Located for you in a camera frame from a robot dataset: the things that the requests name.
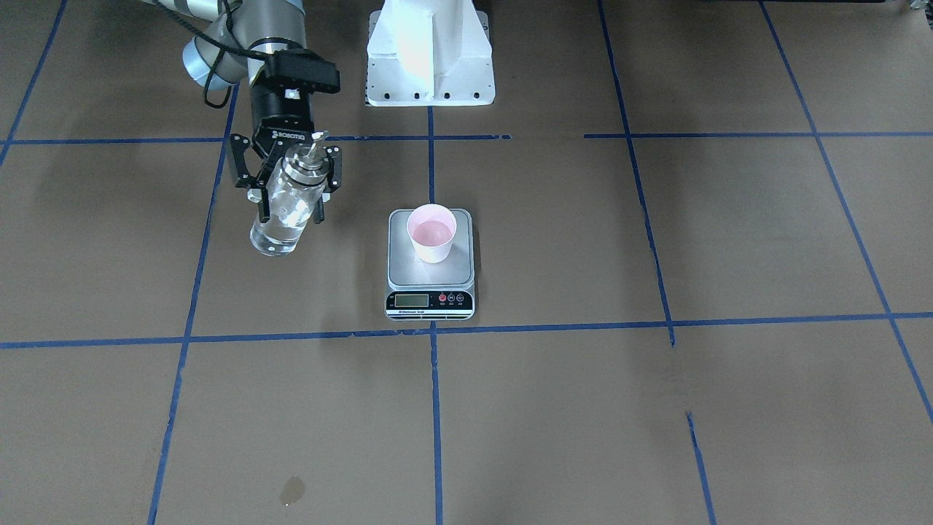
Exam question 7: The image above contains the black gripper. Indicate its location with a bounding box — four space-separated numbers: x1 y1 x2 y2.
229 85 343 224

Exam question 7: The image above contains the glass sauce dispenser bottle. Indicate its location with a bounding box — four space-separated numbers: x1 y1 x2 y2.
250 131 331 257

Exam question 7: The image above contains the pink paper cup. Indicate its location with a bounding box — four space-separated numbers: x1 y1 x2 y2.
406 203 458 265

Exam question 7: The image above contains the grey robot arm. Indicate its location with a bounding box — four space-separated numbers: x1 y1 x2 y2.
156 1 341 225

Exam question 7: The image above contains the digital kitchen scale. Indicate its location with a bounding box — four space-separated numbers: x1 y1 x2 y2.
384 209 477 320

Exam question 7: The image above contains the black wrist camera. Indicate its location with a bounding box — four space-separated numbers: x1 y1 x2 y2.
260 49 341 94

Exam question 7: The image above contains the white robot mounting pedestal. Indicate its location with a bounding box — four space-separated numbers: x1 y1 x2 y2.
364 1 496 107

